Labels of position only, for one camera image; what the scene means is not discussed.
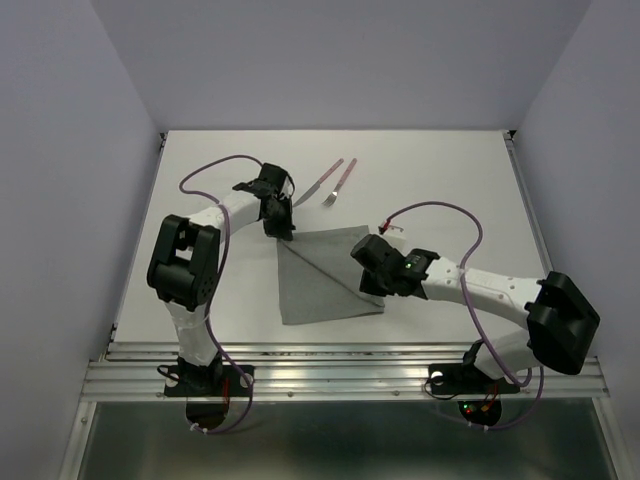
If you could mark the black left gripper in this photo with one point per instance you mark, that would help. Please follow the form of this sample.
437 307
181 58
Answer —
284 230

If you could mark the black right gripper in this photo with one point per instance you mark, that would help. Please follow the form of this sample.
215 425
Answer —
368 285

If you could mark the grey cloth napkin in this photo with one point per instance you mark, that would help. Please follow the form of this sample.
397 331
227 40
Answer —
319 280

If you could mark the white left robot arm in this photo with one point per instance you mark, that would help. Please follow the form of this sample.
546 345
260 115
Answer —
190 253

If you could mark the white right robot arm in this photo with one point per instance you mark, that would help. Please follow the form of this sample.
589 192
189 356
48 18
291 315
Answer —
556 323

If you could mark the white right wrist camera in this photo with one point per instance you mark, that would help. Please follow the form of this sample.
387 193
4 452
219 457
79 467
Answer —
395 236

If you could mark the pink handled fork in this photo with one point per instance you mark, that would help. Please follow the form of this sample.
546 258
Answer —
333 196

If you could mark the pink handled knife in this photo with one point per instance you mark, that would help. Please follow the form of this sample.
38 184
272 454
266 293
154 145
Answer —
315 186

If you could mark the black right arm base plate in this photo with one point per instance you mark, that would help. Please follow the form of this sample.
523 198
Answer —
449 380

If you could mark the aluminium mounting rail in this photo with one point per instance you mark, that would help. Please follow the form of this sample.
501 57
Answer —
283 372

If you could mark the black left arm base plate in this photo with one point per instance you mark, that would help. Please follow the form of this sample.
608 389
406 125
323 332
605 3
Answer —
184 380

